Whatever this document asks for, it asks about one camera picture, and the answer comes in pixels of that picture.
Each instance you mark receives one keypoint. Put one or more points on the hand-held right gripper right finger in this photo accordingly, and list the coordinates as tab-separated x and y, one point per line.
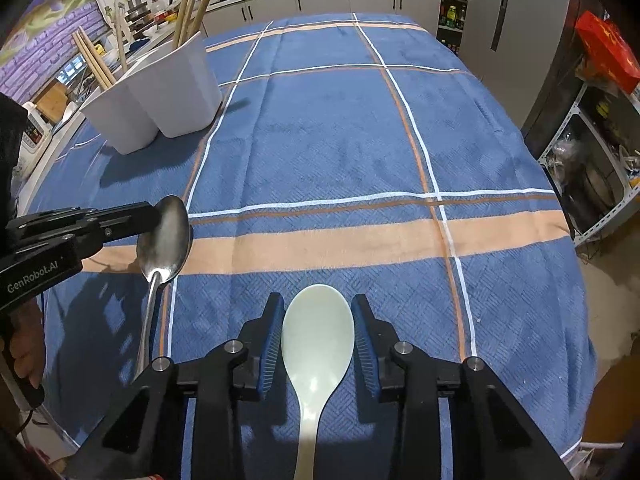
364	350

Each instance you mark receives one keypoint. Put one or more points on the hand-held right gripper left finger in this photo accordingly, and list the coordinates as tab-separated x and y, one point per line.
270	345

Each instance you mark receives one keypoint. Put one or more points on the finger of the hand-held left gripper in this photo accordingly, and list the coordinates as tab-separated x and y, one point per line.
125	222

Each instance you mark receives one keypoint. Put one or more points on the metal spoon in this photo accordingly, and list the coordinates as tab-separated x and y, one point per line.
165	240

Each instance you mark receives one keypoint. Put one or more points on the white plastic rice spoon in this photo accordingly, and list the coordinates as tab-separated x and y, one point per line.
317	330

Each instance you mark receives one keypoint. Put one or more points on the white plastic utensil holder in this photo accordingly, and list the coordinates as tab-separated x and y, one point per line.
170	95

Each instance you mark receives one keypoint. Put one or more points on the light wooden chopstick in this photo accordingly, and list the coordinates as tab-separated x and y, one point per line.
90	60
101	60

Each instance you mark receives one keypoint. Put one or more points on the brown wooden chopstick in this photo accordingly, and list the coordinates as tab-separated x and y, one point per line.
182	5

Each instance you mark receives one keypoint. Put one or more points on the bundle of brown chopsticks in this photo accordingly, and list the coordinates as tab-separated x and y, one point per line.
202	10

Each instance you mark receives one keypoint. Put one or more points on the person's left hand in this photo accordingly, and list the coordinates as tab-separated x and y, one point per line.
27	345

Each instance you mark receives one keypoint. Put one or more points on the white rice cooker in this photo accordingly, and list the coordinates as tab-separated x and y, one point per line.
35	130

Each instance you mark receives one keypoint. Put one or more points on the wooden cutting board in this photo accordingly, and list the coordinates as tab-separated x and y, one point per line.
52	100

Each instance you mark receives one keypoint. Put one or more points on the steel cookware rack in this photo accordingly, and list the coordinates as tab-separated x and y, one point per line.
137	10

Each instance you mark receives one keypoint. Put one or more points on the blue plaid tablecloth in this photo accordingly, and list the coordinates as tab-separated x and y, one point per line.
325	135

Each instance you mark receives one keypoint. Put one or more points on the cardboard box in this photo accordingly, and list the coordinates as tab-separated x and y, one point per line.
615	400

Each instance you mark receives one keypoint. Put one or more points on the grey kitchen counter cabinets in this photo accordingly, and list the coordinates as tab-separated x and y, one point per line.
325	2

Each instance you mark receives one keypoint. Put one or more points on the metal storage shelf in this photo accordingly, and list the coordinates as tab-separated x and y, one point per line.
595	160

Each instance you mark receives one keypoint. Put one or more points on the yellow oil bottle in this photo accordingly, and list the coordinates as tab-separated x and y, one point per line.
452	14

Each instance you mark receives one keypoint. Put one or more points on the grey refrigerator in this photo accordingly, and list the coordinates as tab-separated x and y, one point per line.
515	20

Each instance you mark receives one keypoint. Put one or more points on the red box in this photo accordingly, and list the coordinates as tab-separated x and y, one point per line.
607	50

